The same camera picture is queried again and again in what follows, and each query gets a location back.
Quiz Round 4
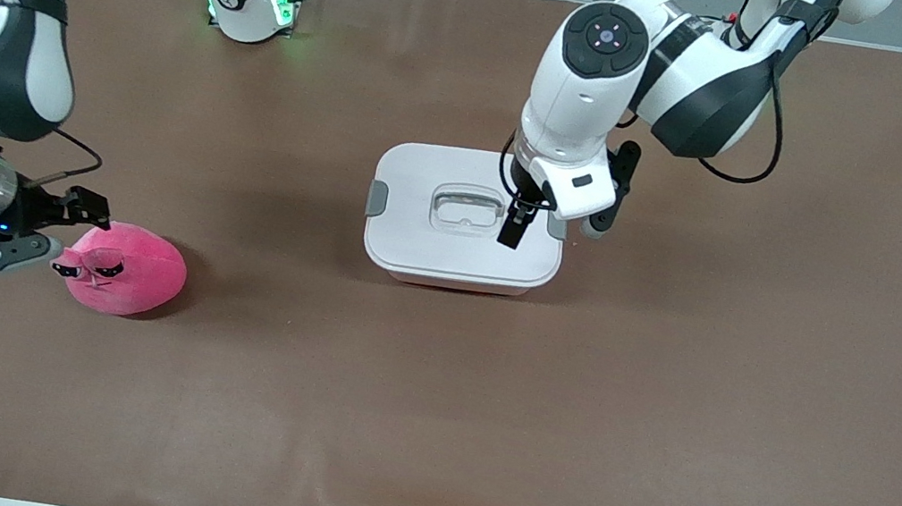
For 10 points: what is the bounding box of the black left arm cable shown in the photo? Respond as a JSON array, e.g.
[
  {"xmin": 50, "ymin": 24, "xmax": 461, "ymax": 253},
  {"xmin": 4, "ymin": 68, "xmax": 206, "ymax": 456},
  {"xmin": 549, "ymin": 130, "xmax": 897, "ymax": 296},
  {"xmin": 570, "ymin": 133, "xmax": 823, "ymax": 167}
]
[{"xmin": 493, "ymin": 0, "xmax": 802, "ymax": 247}]

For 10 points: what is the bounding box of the brown table mat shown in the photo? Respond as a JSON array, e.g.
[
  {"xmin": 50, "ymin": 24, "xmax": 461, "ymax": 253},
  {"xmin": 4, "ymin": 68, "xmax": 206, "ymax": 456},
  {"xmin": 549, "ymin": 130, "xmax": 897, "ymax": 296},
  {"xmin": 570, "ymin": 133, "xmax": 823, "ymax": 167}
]
[{"xmin": 0, "ymin": 0, "xmax": 902, "ymax": 506}]

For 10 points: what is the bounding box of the pink plush toy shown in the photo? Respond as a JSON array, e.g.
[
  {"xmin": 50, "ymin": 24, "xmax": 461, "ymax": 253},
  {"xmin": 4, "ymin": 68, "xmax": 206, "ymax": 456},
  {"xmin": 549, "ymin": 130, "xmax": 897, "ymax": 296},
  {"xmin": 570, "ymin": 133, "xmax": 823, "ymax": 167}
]
[{"xmin": 45, "ymin": 213, "xmax": 194, "ymax": 326}]

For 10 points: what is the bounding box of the pink translucent storage box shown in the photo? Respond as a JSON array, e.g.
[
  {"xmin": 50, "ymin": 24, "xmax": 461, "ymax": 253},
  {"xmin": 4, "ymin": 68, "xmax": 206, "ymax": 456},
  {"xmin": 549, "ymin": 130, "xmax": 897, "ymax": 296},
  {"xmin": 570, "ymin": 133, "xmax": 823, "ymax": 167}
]
[{"xmin": 388, "ymin": 266, "xmax": 536, "ymax": 304}]

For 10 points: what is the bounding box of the white box lid with handle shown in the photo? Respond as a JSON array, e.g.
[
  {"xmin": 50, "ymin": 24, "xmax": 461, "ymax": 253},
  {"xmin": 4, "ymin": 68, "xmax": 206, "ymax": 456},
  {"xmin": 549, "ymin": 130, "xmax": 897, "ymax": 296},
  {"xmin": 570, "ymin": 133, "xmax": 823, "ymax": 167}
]
[{"xmin": 357, "ymin": 133, "xmax": 579, "ymax": 298}]

